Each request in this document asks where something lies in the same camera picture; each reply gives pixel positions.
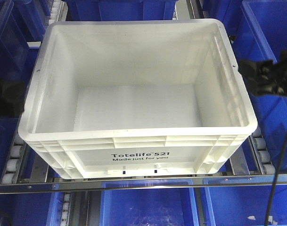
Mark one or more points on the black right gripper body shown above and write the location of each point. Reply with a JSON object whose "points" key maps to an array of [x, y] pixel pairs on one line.
{"points": [[265, 77]]}

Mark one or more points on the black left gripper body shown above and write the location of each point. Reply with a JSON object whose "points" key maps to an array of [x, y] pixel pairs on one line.
{"points": [[11, 98]]}

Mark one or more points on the white plastic tote bin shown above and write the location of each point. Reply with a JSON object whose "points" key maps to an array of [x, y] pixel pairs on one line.
{"points": [[136, 98]]}

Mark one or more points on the shelf blue bin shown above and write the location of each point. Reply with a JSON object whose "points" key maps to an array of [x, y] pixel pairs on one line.
{"points": [[15, 64], [121, 10], [261, 51]]}

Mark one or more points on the shelf roller track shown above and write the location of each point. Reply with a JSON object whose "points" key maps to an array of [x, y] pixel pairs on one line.
{"points": [[14, 161], [260, 153]]}

